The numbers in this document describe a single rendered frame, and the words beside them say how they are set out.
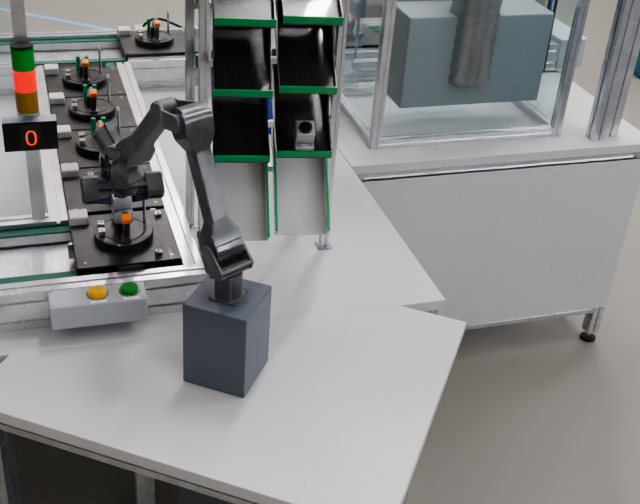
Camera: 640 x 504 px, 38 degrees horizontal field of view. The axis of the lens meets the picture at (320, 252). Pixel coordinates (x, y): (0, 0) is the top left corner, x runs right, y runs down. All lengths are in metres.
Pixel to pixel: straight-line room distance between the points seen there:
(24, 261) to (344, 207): 0.91
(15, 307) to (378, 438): 0.85
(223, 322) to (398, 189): 1.27
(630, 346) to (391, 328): 1.81
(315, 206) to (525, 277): 1.33
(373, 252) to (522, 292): 1.11
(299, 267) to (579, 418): 1.41
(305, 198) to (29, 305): 0.70
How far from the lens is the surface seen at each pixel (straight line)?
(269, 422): 1.94
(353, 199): 2.74
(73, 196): 2.50
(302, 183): 2.33
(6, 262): 2.35
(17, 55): 2.20
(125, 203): 2.25
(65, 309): 2.10
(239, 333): 1.89
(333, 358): 2.11
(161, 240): 2.29
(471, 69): 3.06
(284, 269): 2.39
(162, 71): 3.41
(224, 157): 2.16
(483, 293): 3.42
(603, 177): 3.40
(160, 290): 2.19
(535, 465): 3.23
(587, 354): 3.77
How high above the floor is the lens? 2.17
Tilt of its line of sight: 32 degrees down
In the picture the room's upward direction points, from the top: 5 degrees clockwise
